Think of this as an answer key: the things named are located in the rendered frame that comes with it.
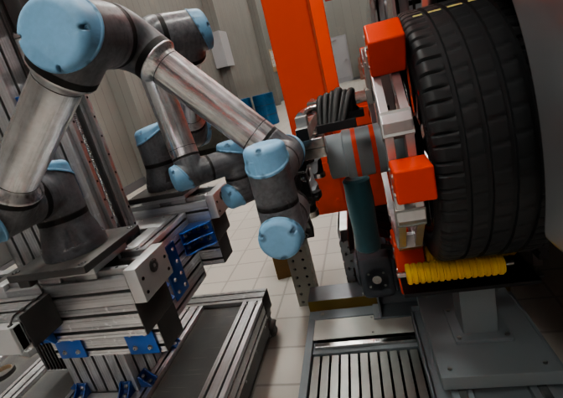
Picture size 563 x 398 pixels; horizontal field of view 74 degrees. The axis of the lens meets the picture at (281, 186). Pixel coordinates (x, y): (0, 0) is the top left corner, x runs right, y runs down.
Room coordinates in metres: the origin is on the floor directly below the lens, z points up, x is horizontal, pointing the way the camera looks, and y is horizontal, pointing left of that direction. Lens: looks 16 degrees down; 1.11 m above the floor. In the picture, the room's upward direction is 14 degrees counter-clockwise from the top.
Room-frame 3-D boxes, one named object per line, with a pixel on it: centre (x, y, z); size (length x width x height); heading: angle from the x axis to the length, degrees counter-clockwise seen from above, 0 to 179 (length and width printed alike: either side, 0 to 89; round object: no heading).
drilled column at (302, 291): (1.68, 0.00, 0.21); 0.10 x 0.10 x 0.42; 77
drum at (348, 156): (1.04, -0.25, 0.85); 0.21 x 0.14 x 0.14; 77
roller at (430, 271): (0.88, -0.39, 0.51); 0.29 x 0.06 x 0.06; 77
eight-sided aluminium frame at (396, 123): (1.02, -0.32, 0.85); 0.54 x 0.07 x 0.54; 167
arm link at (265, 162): (0.64, 0.01, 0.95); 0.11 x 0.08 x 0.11; 164
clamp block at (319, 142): (0.90, -0.09, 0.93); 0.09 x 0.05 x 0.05; 77
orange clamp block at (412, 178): (0.71, -0.26, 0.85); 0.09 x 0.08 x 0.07; 167
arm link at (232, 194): (1.08, 0.12, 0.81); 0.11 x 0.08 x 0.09; 122
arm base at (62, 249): (0.91, 0.54, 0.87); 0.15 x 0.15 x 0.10
